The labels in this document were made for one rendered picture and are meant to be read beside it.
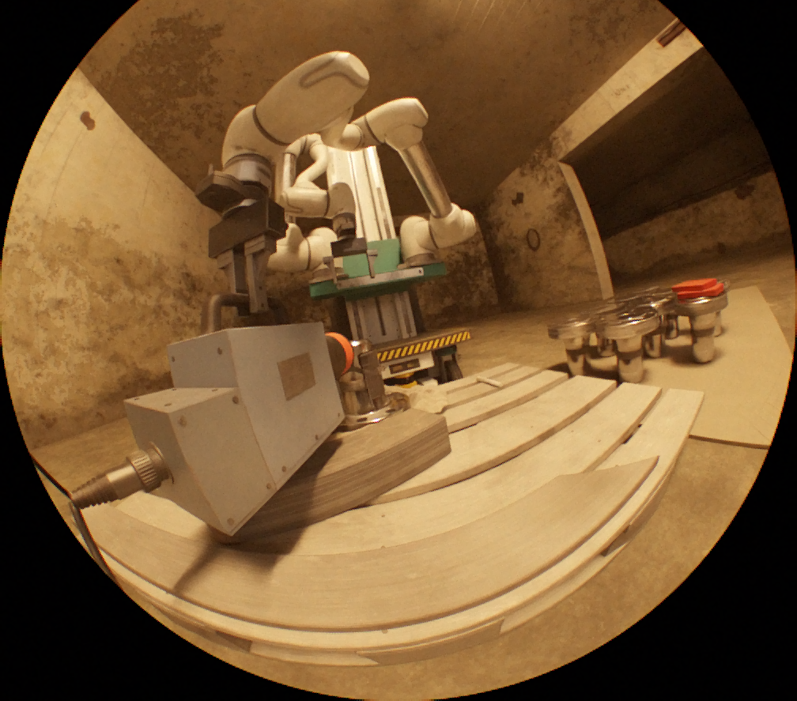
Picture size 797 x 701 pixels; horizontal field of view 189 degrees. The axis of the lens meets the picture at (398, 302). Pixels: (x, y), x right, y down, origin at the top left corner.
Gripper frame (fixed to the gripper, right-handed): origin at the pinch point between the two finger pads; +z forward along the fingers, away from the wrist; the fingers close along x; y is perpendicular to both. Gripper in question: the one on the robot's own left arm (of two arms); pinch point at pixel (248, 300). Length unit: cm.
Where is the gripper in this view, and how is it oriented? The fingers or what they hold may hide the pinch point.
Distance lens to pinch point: 36.5
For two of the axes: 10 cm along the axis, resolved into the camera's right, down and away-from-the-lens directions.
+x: -9.7, 2.1, 1.3
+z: 2.0, 9.8, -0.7
